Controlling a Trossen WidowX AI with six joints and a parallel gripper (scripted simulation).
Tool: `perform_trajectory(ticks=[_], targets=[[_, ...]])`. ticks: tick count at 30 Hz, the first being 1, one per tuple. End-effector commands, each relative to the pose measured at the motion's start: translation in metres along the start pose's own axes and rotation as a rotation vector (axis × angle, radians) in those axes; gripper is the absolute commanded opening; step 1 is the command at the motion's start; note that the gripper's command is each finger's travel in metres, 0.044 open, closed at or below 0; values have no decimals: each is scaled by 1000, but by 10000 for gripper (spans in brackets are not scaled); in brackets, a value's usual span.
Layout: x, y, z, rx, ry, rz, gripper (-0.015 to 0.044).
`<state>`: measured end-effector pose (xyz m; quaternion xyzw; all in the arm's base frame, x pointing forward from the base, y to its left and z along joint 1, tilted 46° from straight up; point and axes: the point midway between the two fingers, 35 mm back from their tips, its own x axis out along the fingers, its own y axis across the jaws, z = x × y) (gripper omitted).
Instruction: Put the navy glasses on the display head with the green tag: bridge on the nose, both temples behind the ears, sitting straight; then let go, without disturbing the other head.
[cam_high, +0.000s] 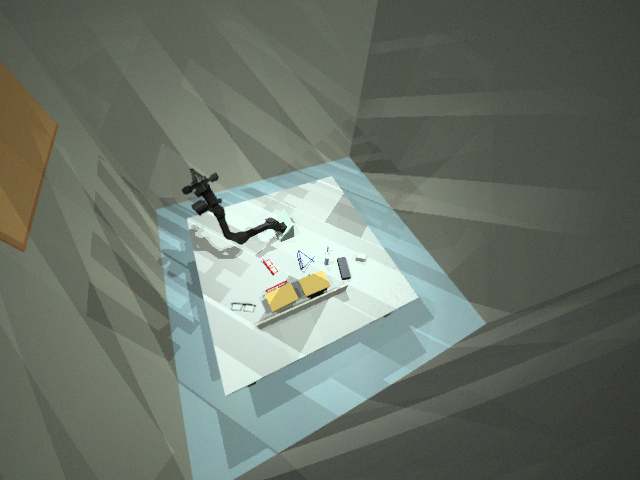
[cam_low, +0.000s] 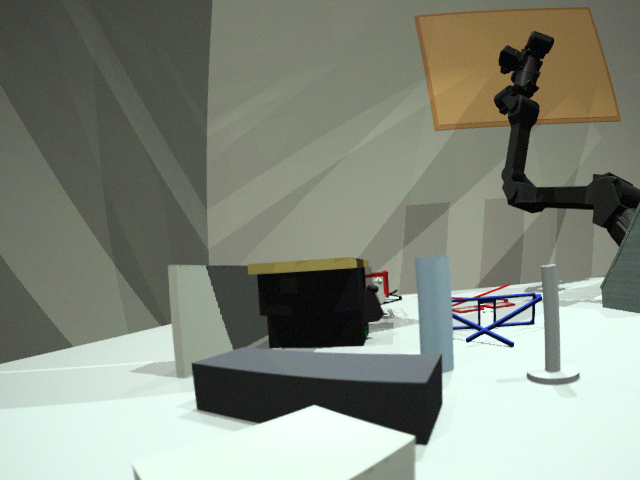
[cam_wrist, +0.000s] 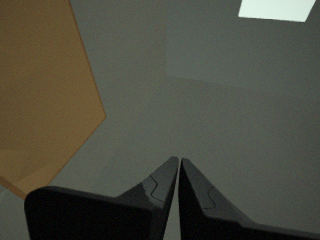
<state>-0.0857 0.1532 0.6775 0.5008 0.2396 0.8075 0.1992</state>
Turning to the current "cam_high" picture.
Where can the black glasses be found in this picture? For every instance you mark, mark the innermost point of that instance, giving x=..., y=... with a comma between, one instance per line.
x=247, y=307

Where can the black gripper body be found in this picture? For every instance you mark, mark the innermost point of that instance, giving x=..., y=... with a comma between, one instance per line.
x=187, y=190

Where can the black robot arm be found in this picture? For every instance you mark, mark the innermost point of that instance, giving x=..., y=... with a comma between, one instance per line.
x=219, y=211

